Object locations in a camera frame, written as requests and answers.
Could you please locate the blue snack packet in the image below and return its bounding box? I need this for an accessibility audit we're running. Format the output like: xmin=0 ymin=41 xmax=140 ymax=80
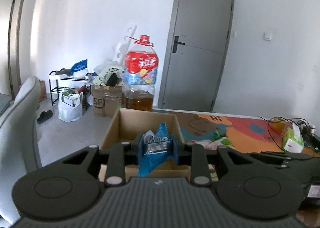
xmin=137 ymin=122 xmax=174 ymax=178

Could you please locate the green tissue box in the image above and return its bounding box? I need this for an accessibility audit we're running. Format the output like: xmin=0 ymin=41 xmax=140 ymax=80
xmin=283 ymin=123 xmax=304 ymax=153

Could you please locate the yellow object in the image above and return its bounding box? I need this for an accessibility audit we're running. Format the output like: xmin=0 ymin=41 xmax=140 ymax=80
xmin=270 ymin=117 xmax=286 ymax=133

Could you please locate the colourful cartoon table mat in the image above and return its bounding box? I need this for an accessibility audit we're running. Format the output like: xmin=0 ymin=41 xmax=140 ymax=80
xmin=152 ymin=108 xmax=320 ymax=184

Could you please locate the grey chair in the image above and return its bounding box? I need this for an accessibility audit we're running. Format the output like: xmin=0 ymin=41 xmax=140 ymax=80
xmin=1 ymin=76 xmax=42 ymax=225

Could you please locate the black slipper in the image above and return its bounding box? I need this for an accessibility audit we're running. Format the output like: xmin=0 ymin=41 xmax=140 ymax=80
xmin=37 ymin=110 xmax=53 ymax=124

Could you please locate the white plastic bag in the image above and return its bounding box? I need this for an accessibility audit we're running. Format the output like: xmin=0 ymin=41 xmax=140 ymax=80
xmin=58 ymin=87 xmax=83 ymax=122

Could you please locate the open cardboard box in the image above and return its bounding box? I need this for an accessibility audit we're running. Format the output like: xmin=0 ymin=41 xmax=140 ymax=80
xmin=100 ymin=108 xmax=190 ymax=179

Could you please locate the SF cardboard box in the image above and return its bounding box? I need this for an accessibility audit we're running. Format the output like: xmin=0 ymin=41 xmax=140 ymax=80
xmin=92 ymin=86 xmax=122 ymax=117

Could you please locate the black shoe rack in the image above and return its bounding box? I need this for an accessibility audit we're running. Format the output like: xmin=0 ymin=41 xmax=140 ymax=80
xmin=48 ymin=71 xmax=92 ymax=110

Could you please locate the blue white bag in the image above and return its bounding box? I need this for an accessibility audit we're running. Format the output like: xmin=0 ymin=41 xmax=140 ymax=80
xmin=71 ymin=59 xmax=88 ymax=79

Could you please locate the panda print bag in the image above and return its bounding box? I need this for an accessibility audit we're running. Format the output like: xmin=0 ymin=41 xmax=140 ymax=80
xmin=93 ymin=61 xmax=124 ymax=86

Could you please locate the white plastic board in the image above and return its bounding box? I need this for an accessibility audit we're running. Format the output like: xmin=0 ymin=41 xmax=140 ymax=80
xmin=112 ymin=23 xmax=137 ymax=65

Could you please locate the large iced tea bottle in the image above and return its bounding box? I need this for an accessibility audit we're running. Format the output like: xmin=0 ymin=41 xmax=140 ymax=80
xmin=121 ymin=35 xmax=159 ymax=111

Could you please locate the grey door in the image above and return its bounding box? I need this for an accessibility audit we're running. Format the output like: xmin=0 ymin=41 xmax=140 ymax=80
xmin=158 ymin=0 xmax=234 ymax=112

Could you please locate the white wall switch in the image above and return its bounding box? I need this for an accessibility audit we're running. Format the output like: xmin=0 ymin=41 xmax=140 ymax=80
xmin=263 ymin=31 xmax=273 ymax=41

